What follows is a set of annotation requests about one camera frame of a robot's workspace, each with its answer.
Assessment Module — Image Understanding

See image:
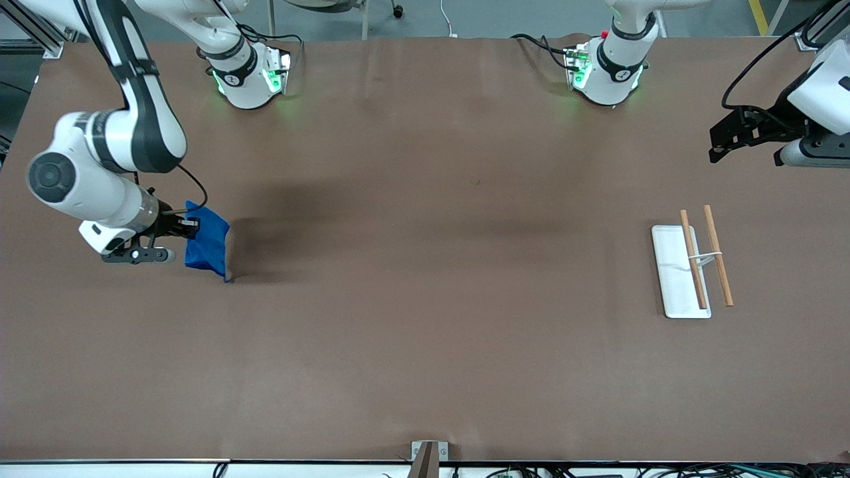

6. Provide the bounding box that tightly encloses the blue towel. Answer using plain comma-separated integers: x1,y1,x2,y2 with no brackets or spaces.
184,200,232,283

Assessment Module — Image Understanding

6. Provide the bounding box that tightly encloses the white towel rack with wooden rods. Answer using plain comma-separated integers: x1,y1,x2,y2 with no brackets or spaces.
651,204,735,319

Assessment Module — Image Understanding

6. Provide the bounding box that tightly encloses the office chair base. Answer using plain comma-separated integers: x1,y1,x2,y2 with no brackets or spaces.
268,0,406,40

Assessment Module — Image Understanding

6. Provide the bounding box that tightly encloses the aluminium frame post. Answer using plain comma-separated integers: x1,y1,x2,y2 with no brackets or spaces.
794,0,850,52
0,0,64,59

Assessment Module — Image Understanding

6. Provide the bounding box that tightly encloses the black right base cable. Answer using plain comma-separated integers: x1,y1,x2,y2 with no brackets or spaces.
236,23,304,52

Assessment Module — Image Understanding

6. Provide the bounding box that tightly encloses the black base cable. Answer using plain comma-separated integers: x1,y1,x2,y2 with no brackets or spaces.
510,33,573,71
236,23,304,52

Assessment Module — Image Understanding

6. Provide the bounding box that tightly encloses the black left base cable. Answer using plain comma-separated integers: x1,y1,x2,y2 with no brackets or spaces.
510,33,573,71

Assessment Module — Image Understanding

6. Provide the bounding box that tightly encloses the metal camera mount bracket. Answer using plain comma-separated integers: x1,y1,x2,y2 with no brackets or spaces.
410,440,450,478

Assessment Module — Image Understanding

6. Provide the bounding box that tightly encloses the black cable bundle under table edge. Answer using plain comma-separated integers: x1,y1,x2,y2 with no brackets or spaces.
382,461,850,478

